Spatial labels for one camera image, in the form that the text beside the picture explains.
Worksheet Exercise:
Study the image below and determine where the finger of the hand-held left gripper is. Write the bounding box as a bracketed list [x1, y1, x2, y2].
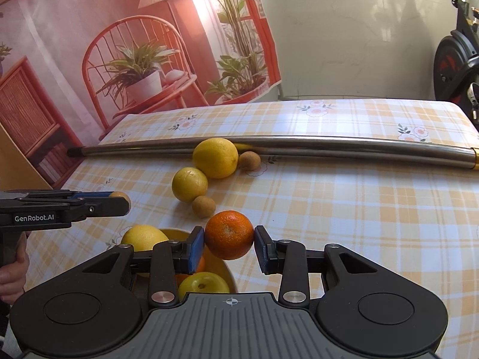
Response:
[69, 196, 131, 218]
[71, 191, 113, 200]

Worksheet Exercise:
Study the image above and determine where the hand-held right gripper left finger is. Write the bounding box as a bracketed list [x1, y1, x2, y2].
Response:
[71, 226, 206, 307]

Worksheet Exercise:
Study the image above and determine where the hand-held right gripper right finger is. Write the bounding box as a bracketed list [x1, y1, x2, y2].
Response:
[254, 225, 379, 306]

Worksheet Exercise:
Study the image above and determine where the small orange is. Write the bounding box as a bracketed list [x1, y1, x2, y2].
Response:
[176, 256, 206, 285]
[204, 210, 255, 261]

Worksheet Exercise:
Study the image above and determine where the green apple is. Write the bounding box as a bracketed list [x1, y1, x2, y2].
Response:
[178, 272, 230, 302]

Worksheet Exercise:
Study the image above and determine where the yellow bowl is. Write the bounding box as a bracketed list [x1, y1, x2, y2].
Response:
[161, 228, 237, 297]

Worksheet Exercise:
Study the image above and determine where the person's left hand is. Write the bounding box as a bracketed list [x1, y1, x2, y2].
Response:
[0, 232, 30, 304]

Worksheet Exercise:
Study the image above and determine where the brown kiwi near bowl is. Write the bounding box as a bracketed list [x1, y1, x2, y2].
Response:
[192, 195, 216, 218]

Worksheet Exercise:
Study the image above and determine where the yellow lemon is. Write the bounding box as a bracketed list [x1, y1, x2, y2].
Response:
[192, 138, 240, 179]
[120, 225, 170, 253]

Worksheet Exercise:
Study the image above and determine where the round yellow citrus fruit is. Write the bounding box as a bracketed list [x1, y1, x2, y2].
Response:
[172, 167, 209, 203]

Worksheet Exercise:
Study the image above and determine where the brown kiwi near pole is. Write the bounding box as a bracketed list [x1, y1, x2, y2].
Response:
[238, 150, 262, 171]

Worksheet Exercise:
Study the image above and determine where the checked floral tablecloth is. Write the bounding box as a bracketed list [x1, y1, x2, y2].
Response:
[24, 98, 479, 309]

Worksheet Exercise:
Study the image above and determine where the steel tube with gold end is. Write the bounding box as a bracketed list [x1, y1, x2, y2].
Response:
[67, 134, 479, 171]

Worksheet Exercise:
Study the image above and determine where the printed room backdrop cloth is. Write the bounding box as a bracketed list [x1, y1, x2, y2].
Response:
[0, 0, 284, 192]

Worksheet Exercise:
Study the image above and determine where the black exercise bike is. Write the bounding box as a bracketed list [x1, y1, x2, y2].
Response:
[434, 0, 479, 132]

